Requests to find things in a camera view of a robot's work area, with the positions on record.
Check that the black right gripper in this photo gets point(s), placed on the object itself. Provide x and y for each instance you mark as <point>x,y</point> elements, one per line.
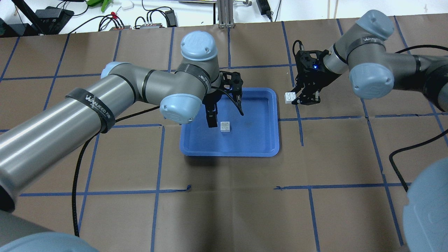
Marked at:
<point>314,78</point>

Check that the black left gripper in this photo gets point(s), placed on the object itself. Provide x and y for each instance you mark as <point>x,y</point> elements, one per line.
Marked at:
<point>210,102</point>

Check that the white block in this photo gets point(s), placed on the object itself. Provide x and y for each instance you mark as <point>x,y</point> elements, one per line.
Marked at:
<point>225,126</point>
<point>289,97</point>

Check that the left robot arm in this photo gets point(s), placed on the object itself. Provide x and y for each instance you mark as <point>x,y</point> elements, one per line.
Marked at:
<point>31,148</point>

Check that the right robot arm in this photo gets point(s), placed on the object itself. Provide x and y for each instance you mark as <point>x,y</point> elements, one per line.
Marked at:
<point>332,188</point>

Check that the blue plastic tray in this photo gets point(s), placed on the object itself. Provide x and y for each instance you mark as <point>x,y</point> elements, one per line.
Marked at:
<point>255,134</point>

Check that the black power adapter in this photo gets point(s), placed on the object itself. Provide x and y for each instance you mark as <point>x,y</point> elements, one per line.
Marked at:
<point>264,8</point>

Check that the brown paper table cover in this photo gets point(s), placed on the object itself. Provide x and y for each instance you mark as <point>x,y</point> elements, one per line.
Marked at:
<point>137,191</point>

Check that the green clamp tool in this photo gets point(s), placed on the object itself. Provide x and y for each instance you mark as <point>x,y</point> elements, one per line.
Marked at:
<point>102,3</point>

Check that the aluminium frame post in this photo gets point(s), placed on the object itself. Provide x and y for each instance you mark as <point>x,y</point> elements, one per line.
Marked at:
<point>225,14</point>

